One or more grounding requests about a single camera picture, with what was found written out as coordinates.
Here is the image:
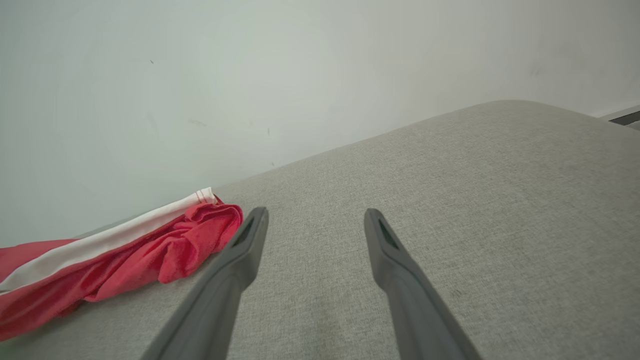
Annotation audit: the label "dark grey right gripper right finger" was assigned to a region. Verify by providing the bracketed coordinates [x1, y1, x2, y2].
[363, 208, 483, 360]

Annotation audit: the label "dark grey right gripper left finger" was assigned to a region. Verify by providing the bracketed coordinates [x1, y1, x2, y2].
[140, 206, 270, 360]

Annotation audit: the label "red shorts with white stripes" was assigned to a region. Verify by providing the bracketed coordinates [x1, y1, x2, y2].
[0, 187, 244, 343]

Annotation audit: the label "grey fabric sofa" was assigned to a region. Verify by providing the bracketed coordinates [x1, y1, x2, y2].
[0, 99, 640, 360]

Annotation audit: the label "white baseboard strip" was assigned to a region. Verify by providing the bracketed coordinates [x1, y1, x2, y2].
[599, 104, 640, 127]

